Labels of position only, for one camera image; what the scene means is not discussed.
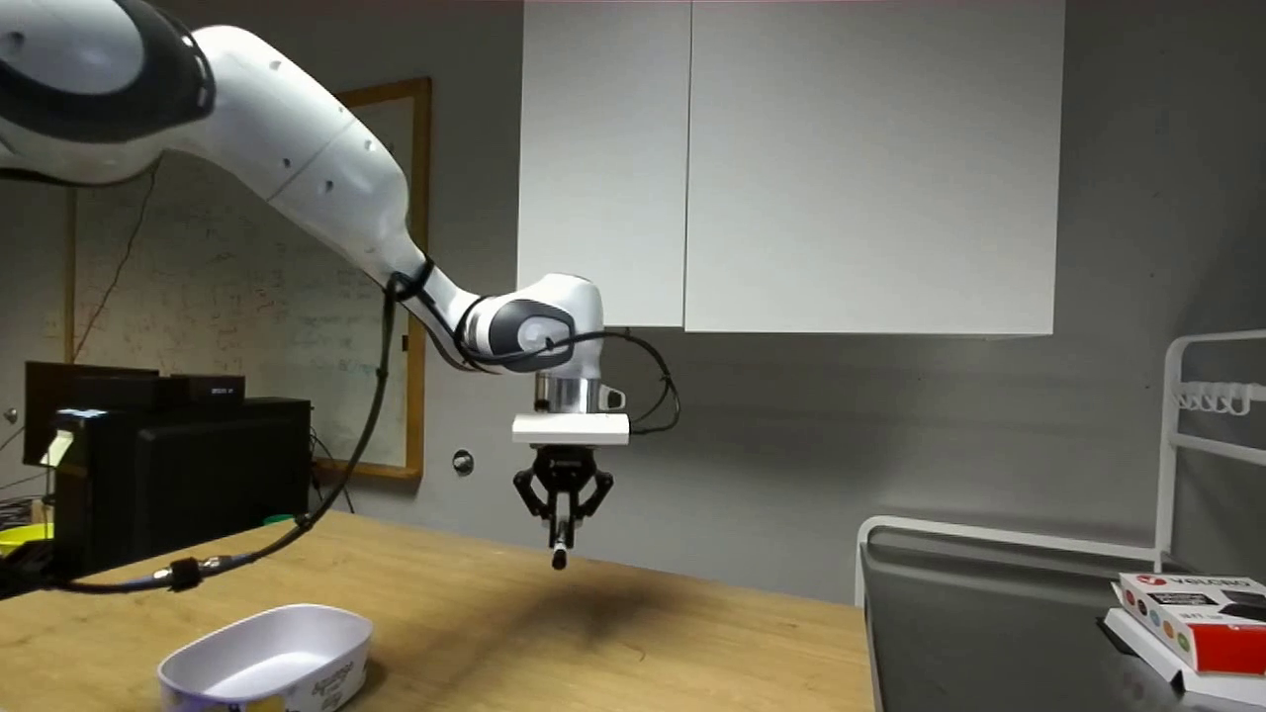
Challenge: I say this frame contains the pale paper note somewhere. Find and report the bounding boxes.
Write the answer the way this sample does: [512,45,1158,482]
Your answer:
[36,424,78,469]

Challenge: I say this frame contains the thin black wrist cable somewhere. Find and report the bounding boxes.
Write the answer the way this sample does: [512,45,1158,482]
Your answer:
[567,324,683,441]

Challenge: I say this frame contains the red and white box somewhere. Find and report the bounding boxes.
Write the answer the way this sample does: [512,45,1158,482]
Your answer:
[1113,568,1266,676]

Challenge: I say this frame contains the wood-framed whiteboard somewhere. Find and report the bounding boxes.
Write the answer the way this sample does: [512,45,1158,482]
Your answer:
[61,75,437,485]

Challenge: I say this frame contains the white metal rack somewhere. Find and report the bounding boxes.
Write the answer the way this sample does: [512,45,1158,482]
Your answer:
[851,328,1266,712]

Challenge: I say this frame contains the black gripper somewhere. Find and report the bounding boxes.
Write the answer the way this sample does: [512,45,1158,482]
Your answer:
[512,441,620,557]

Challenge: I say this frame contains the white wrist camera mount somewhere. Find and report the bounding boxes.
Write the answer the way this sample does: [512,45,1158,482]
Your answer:
[512,407,632,447]

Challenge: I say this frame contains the yellow item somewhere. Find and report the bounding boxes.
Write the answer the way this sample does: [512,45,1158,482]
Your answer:
[0,517,57,555]

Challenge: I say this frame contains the black Expo dry-erase marker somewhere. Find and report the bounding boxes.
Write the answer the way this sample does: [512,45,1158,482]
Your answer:
[546,489,574,575]

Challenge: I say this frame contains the white wall cabinet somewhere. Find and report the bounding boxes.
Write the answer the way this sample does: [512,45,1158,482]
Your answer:
[515,0,1068,340]

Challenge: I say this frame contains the white oval bowl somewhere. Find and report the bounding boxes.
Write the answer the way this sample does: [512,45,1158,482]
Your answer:
[155,600,375,712]

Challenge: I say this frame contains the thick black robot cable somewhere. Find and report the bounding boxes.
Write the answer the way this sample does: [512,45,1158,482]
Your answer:
[0,270,409,600]

